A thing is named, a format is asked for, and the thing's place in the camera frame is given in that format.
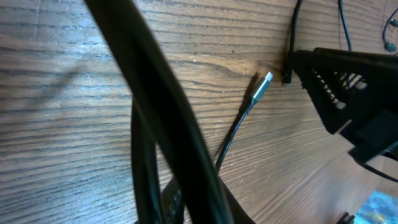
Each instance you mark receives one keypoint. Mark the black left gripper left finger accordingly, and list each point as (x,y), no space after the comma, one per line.
(172,203)

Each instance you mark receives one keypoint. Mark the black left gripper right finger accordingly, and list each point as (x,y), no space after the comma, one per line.
(239,215)

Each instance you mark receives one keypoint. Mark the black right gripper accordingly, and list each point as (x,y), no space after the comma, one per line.
(355,89)

